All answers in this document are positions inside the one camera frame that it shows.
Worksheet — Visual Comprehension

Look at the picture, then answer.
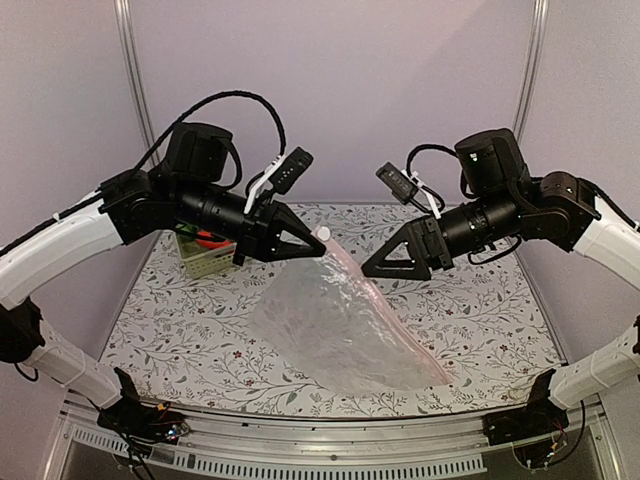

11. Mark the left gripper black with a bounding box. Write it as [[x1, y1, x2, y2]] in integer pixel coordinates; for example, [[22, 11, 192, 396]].
[[175, 176, 327, 265]]

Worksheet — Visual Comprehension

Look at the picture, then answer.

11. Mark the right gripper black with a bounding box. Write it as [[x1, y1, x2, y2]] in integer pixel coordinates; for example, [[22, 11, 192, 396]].
[[360, 186, 522, 280]]

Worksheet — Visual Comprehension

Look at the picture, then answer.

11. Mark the clear zip top bag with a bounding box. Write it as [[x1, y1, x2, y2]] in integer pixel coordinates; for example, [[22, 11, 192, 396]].
[[250, 226, 451, 396]]

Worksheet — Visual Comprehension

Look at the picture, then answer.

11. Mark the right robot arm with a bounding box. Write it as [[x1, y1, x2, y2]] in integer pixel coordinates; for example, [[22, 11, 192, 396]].
[[361, 128, 639, 443]]

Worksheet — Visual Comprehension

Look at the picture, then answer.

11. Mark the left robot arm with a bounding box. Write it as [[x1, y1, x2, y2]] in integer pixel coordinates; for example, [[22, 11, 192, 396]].
[[1, 122, 325, 443]]

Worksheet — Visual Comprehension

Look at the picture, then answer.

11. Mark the toy carrot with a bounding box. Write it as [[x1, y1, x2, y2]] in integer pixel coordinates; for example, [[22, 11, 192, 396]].
[[196, 230, 234, 250]]

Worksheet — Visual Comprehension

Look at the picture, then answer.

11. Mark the cream plastic basket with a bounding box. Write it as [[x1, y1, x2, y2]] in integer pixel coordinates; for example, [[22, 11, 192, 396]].
[[174, 232, 236, 279]]

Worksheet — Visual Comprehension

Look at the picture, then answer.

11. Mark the floral table mat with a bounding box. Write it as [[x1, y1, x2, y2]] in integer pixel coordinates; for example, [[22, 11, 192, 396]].
[[101, 205, 563, 418]]

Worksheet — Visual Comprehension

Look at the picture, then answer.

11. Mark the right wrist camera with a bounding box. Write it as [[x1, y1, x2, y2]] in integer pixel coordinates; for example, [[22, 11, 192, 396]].
[[376, 162, 445, 219]]

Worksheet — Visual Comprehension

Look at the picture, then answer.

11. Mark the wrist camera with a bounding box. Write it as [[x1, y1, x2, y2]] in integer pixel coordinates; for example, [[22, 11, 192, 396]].
[[376, 162, 445, 219], [243, 147, 314, 214]]

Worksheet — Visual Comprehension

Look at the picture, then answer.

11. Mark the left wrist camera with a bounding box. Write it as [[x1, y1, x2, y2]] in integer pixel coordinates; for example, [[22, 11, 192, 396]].
[[243, 147, 314, 214]]

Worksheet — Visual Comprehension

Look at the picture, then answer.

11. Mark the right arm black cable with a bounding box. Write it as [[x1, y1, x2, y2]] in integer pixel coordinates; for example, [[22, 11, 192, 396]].
[[405, 144, 461, 211]]

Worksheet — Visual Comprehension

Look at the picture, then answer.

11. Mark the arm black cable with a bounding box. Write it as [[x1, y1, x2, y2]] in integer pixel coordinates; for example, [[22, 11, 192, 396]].
[[405, 144, 461, 211], [134, 90, 288, 171]]

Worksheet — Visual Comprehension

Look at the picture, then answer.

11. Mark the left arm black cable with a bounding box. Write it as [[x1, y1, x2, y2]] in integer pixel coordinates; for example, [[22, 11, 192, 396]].
[[134, 90, 288, 171]]

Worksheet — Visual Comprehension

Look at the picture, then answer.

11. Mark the front aluminium rail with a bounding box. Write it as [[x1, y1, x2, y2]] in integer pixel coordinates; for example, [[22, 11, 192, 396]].
[[43, 393, 627, 479]]

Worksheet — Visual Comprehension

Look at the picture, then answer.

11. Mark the left metal frame post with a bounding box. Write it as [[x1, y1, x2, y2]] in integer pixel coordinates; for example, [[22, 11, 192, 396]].
[[114, 0, 155, 149]]

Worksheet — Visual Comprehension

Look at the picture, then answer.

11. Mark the metal frame post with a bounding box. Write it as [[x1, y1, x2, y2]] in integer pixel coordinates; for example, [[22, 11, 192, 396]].
[[513, 0, 549, 141], [114, 0, 155, 149]]

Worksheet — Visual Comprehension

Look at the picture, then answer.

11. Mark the right metal frame post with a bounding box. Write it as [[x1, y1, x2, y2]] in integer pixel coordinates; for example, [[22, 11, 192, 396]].
[[513, 0, 549, 141]]

